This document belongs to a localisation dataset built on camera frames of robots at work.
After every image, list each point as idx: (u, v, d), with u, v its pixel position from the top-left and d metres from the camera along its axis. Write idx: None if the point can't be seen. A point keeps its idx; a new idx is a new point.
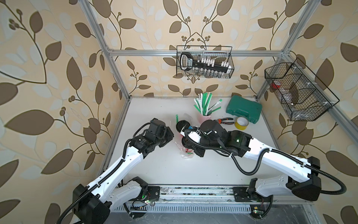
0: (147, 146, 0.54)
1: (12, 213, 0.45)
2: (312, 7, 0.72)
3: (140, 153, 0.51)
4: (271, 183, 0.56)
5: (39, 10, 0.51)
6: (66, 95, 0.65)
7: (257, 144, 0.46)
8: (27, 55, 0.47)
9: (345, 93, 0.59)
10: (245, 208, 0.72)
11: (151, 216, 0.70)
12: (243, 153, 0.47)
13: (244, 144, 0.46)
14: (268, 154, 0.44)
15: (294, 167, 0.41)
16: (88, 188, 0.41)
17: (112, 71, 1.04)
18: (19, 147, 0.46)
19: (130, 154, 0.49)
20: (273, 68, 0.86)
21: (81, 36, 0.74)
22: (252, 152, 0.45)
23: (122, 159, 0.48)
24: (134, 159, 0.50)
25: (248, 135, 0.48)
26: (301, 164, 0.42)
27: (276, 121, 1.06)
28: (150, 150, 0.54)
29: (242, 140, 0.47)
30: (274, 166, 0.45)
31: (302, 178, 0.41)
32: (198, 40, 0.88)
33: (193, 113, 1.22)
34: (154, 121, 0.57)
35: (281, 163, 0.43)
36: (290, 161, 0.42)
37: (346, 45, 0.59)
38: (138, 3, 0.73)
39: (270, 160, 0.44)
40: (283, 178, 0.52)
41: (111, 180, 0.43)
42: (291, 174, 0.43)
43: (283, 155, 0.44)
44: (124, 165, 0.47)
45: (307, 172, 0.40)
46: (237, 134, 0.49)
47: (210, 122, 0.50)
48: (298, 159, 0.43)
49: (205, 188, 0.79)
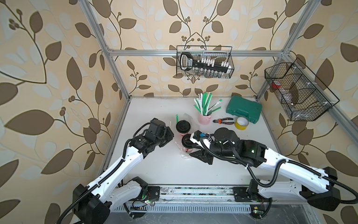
0: (147, 146, 0.54)
1: (12, 213, 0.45)
2: (311, 7, 0.72)
3: (140, 153, 0.51)
4: (279, 187, 0.56)
5: (39, 10, 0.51)
6: (66, 95, 0.65)
7: (273, 155, 0.46)
8: (27, 56, 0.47)
9: (345, 93, 0.59)
10: (245, 208, 0.72)
11: (151, 216, 0.70)
12: (258, 164, 0.46)
13: (259, 155, 0.46)
14: (285, 166, 0.43)
15: (312, 178, 0.41)
16: (88, 188, 0.41)
17: (113, 71, 1.04)
18: (19, 147, 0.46)
19: (130, 154, 0.49)
20: (273, 68, 0.86)
21: (81, 36, 0.74)
22: (268, 163, 0.44)
23: (122, 159, 0.48)
24: (133, 159, 0.49)
25: (263, 145, 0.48)
26: (319, 175, 0.41)
27: (276, 121, 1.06)
28: (150, 150, 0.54)
29: (257, 150, 0.47)
30: (290, 177, 0.45)
31: (320, 190, 0.41)
32: (199, 40, 0.89)
33: (193, 113, 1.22)
34: (154, 121, 0.57)
35: (298, 174, 0.42)
36: (307, 172, 0.42)
37: (346, 45, 0.59)
38: (138, 3, 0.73)
39: (285, 171, 0.44)
40: (295, 185, 0.51)
41: (111, 180, 0.43)
42: (307, 185, 0.43)
43: (299, 166, 0.43)
44: (124, 165, 0.47)
45: (326, 184, 0.40)
46: (251, 143, 0.48)
47: (225, 130, 0.48)
48: (315, 170, 0.42)
49: (205, 187, 0.79)
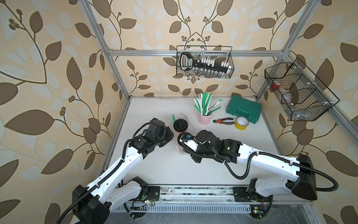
0: (147, 146, 0.53)
1: (11, 213, 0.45)
2: (311, 7, 0.72)
3: (140, 153, 0.51)
4: (271, 183, 0.56)
5: (40, 10, 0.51)
6: (66, 95, 0.65)
7: (246, 150, 0.50)
8: (27, 55, 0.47)
9: (345, 94, 0.59)
10: (245, 208, 0.72)
11: (151, 216, 0.70)
12: (235, 159, 0.51)
13: (234, 151, 0.51)
14: (257, 157, 0.48)
15: (282, 167, 0.44)
16: (87, 189, 0.41)
17: (112, 71, 1.04)
18: (19, 147, 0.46)
19: (129, 155, 0.49)
20: (273, 68, 0.86)
21: (81, 36, 0.74)
22: (241, 157, 0.49)
23: (122, 159, 0.48)
24: (133, 159, 0.49)
25: (238, 142, 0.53)
26: (289, 163, 0.44)
27: (276, 121, 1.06)
28: (149, 150, 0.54)
29: (232, 146, 0.52)
30: (267, 168, 0.47)
31: (293, 178, 0.42)
32: (198, 40, 0.88)
33: (193, 113, 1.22)
34: (153, 121, 0.56)
35: (270, 164, 0.45)
36: (278, 161, 0.45)
37: (346, 45, 0.59)
38: (138, 3, 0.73)
39: (258, 163, 0.47)
40: (283, 178, 0.52)
41: (110, 181, 0.43)
42: (283, 174, 0.44)
43: (269, 157, 0.47)
44: (124, 165, 0.47)
45: (296, 170, 0.42)
46: (229, 142, 0.54)
47: (204, 132, 0.55)
48: (285, 158, 0.45)
49: (205, 187, 0.79)
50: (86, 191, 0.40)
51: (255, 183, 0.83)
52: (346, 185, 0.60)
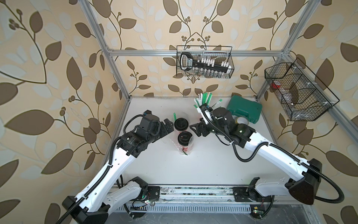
0: (136, 145, 0.47)
1: (12, 213, 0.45)
2: (312, 6, 0.72)
3: (128, 155, 0.45)
4: (271, 182, 0.57)
5: (40, 10, 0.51)
6: (66, 95, 0.65)
7: (258, 137, 0.50)
8: (27, 55, 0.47)
9: (345, 93, 0.59)
10: (245, 208, 0.72)
11: (151, 216, 0.70)
12: (244, 144, 0.51)
13: (245, 135, 0.51)
14: (267, 147, 0.47)
15: (290, 163, 0.43)
16: (75, 201, 0.38)
17: (112, 71, 1.04)
18: (19, 147, 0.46)
19: (117, 158, 0.44)
20: (273, 68, 0.86)
21: (81, 36, 0.74)
22: (251, 142, 0.49)
23: (108, 165, 0.43)
24: (121, 163, 0.44)
25: (252, 129, 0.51)
26: (298, 162, 0.43)
27: (276, 121, 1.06)
28: (142, 149, 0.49)
29: (245, 130, 0.52)
30: (271, 161, 0.47)
31: (297, 176, 0.42)
32: (199, 40, 0.89)
33: (192, 113, 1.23)
34: (146, 116, 0.49)
35: (277, 157, 0.45)
36: (287, 157, 0.44)
37: (346, 45, 0.59)
38: (138, 3, 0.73)
39: (265, 153, 0.47)
40: (284, 179, 0.52)
41: (99, 190, 0.40)
42: (286, 171, 0.44)
43: (280, 151, 0.46)
44: (113, 171, 0.42)
45: (303, 170, 0.41)
46: (242, 126, 0.54)
47: (223, 109, 0.55)
48: (296, 157, 0.44)
49: (204, 187, 0.79)
50: (74, 203, 0.38)
51: (256, 181, 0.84)
52: (346, 184, 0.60)
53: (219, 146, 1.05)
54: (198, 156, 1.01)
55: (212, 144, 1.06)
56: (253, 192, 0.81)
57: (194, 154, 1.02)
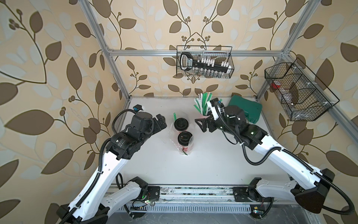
0: (127, 148, 0.42)
1: (12, 212, 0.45)
2: (312, 6, 0.72)
3: (118, 159, 0.41)
4: (274, 183, 0.57)
5: (40, 10, 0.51)
6: (66, 95, 0.65)
7: (270, 141, 0.48)
8: (27, 55, 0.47)
9: (345, 93, 0.59)
10: (245, 208, 0.72)
11: (151, 216, 0.70)
12: (254, 146, 0.49)
13: (257, 137, 0.49)
14: (279, 153, 0.45)
15: (302, 171, 0.42)
16: (68, 210, 0.37)
17: (112, 71, 1.04)
18: (19, 147, 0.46)
19: (107, 163, 0.40)
20: (273, 68, 0.86)
21: (81, 36, 0.74)
22: (263, 145, 0.47)
23: (98, 172, 0.40)
24: (112, 169, 0.41)
25: (265, 131, 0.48)
26: (311, 171, 0.41)
27: (276, 121, 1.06)
28: (134, 150, 0.46)
29: (257, 133, 0.50)
30: (281, 166, 0.45)
31: (308, 185, 0.40)
32: (199, 40, 0.89)
33: (193, 113, 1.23)
34: (137, 115, 0.45)
35: (288, 164, 0.43)
36: (299, 165, 0.43)
37: (346, 45, 0.59)
38: (138, 3, 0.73)
39: (276, 158, 0.46)
40: (290, 184, 0.51)
41: (91, 199, 0.38)
42: (297, 177, 0.43)
43: (292, 157, 0.44)
44: (104, 177, 0.39)
45: (315, 180, 0.40)
46: (254, 127, 0.52)
47: (236, 108, 0.52)
48: (309, 165, 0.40)
49: (204, 187, 0.79)
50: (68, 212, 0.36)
51: (258, 182, 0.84)
52: (346, 184, 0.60)
53: (219, 146, 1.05)
54: (198, 156, 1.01)
55: (212, 144, 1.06)
56: (253, 192, 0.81)
57: (194, 154, 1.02)
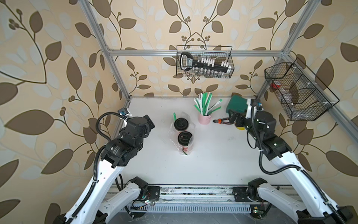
0: (122, 154, 0.42)
1: (12, 213, 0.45)
2: (312, 6, 0.72)
3: (113, 167, 0.41)
4: (279, 195, 0.56)
5: (40, 10, 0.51)
6: (66, 95, 0.65)
7: (292, 158, 0.47)
8: (27, 55, 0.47)
9: (345, 93, 0.59)
10: (245, 208, 0.72)
11: (151, 216, 0.70)
12: (272, 157, 0.49)
13: (279, 150, 0.49)
14: (297, 172, 0.44)
15: (314, 197, 0.40)
16: (65, 220, 0.36)
17: (112, 71, 1.04)
18: (19, 147, 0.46)
19: (103, 171, 0.40)
20: (273, 68, 0.86)
21: (81, 36, 0.74)
22: (284, 160, 0.47)
23: (94, 181, 0.39)
24: (107, 177, 0.40)
25: (290, 148, 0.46)
26: (325, 200, 0.40)
27: (276, 121, 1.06)
28: (129, 156, 0.45)
29: (280, 145, 0.50)
30: (296, 187, 0.44)
31: (317, 213, 0.39)
32: (199, 40, 0.89)
33: (193, 113, 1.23)
34: (130, 120, 0.44)
35: (302, 186, 0.42)
36: (315, 191, 0.41)
37: (346, 45, 0.59)
38: (138, 3, 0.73)
39: (290, 176, 0.45)
40: (298, 203, 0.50)
41: (87, 208, 0.37)
42: (308, 203, 0.41)
43: (309, 182, 0.43)
44: (99, 186, 0.39)
45: (326, 211, 0.38)
46: (279, 139, 0.51)
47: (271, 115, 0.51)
48: (326, 195, 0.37)
49: (205, 187, 0.79)
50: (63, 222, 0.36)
51: (262, 183, 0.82)
52: (346, 184, 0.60)
53: (219, 146, 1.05)
54: (198, 156, 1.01)
55: (212, 144, 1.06)
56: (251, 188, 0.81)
57: (194, 154, 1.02)
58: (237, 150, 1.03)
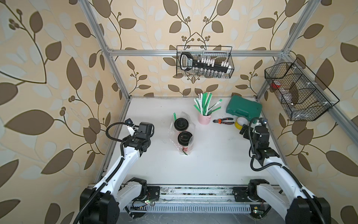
0: (141, 144, 0.58)
1: (12, 212, 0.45)
2: (312, 6, 0.72)
3: (137, 150, 0.56)
4: (277, 196, 0.55)
5: (40, 10, 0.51)
6: (66, 95, 0.65)
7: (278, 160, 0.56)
8: (27, 55, 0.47)
9: (345, 93, 0.59)
10: (245, 208, 0.72)
11: (151, 216, 0.70)
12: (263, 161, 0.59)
13: (268, 156, 0.59)
14: (278, 169, 0.52)
15: (292, 186, 0.46)
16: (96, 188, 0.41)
17: (113, 71, 1.04)
18: (20, 147, 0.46)
19: (127, 153, 0.53)
20: (273, 68, 0.86)
21: (81, 36, 0.74)
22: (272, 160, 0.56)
23: (122, 157, 0.51)
24: (132, 156, 0.53)
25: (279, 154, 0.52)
26: (300, 187, 0.45)
27: (276, 121, 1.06)
28: (145, 147, 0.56)
29: (270, 152, 0.60)
30: (279, 183, 0.50)
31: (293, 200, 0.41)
32: (199, 40, 0.89)
33: (193, 114, 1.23)
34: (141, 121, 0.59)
35: (283, 178, 0.49)
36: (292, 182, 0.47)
37: (346, 45, 0.59)
38: (138, 3, 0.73)
39: (273, 171, 0.53)
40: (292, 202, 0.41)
41: (117, 177, 0.45)
42: (287, 194, 0.46)
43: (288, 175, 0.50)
44: (125, 163, 0.50)
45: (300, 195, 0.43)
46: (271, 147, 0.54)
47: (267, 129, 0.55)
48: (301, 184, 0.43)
49: (204, 188, 0.79)
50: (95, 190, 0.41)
51: (264, 184, 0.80)
52: (346, 185, 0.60)
53: (219, 146, 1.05)
54: (198, 156, 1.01)
55: (212, 144, 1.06)
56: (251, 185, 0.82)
57: (194, 154, 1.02)
58: (237, 150, 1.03)
